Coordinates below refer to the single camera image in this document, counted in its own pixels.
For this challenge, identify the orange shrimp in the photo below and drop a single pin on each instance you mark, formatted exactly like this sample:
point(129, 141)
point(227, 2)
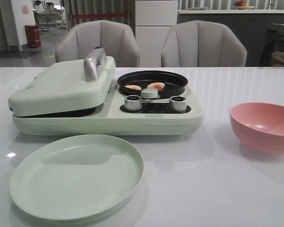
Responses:
point(156, 85)
point(134, 87)

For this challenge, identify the pink plastic bowl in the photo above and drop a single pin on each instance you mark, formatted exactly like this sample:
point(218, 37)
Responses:
point(260, 126)

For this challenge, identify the mint green breakfast maker base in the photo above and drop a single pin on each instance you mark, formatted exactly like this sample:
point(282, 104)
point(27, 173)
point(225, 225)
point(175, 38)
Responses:
point(109, 119)

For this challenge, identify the left silver control knob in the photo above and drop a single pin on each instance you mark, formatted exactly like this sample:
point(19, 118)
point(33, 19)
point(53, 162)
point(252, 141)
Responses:
point(133, 103)

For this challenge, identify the silver control knob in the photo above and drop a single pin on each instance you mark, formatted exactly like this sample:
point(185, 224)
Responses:
point(133, 103)
point(177, 103)

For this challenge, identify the right silver control knob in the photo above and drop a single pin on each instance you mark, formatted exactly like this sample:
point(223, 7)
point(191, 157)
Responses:
point(177, 103)

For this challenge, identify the black round frying pan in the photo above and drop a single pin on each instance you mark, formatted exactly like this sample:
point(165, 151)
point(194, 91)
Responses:
point(174, 84)

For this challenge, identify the left grey upholstered chair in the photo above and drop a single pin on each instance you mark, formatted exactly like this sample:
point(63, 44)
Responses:
point(117, 39)

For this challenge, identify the grey upholstered chair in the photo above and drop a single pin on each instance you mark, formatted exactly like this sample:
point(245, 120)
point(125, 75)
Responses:
point(117, 39)
point(202, 44)

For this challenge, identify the right grey upholstered chair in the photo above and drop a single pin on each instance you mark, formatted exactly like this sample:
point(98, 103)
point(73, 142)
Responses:
point(202, 44)

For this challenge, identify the mint green round plate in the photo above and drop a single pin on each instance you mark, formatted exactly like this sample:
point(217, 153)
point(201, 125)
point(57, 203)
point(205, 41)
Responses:
point(79, 177)

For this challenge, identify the white tall cabinet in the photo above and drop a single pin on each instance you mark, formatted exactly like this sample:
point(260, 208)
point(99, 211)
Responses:
point(153, 20)

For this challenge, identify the red barrier belt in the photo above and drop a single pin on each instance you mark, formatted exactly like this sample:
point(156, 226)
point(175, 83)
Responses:
point(101, 15)

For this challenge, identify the red bin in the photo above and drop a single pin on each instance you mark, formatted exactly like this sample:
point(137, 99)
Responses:
point(33, 36)

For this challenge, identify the dark grey counter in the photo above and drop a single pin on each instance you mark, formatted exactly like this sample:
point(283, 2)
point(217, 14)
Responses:
point(255, 28)

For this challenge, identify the fruit plate on counter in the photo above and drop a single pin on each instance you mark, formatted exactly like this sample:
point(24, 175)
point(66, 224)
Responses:
point(242, 5)

